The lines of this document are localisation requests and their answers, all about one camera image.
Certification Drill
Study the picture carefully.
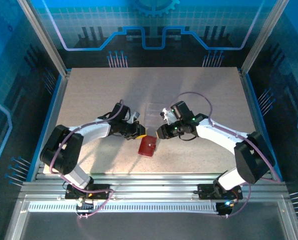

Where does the aluminium upright post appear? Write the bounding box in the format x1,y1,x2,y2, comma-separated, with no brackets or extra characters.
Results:
16,0,71,77
239,0,291,77

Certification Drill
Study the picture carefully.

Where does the aluminium table side rail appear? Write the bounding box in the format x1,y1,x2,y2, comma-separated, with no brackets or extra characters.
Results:
30,69,72,182
238,69,278,182

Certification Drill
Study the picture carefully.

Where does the aluminium rail beam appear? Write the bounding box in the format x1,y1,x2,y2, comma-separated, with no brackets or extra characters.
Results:
18,172,291,203

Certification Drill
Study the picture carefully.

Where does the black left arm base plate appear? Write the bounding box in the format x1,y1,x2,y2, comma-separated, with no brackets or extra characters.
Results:
65,183,111,200

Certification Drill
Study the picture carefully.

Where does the red leather card holder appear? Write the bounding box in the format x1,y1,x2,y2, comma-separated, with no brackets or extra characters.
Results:
138,135,158,158

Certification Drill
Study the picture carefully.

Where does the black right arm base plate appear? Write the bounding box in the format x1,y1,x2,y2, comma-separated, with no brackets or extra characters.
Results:
197,183,244,201

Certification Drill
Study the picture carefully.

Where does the white slotted cable duct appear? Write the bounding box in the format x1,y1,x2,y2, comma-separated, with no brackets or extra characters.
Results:
27,201,220,215

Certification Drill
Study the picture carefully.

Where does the small black control box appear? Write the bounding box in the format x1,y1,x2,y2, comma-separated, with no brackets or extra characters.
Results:
215,199,238,217
75,197,95,212

